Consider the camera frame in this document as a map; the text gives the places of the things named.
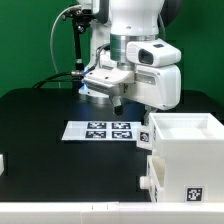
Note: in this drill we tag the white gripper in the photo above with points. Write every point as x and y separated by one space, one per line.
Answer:
157 79

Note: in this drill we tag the white drawer box front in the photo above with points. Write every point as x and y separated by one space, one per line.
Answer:
144 140

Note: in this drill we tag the white drawer box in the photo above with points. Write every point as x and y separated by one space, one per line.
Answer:
144 140
153 181

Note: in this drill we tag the white drawer cabinet frame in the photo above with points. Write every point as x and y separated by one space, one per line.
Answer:
192 146

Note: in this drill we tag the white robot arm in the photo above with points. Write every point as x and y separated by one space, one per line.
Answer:
115 23

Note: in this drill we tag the white paper marker sheet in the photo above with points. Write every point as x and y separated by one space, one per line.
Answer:
101 131

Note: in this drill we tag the white left barrier block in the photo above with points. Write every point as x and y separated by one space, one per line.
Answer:
1 164

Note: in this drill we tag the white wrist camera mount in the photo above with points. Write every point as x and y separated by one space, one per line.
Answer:
109 82

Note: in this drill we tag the black camera on stand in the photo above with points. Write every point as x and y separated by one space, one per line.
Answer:
81 19

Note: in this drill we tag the white front barrier rail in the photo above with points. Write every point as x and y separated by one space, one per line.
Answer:
111 213

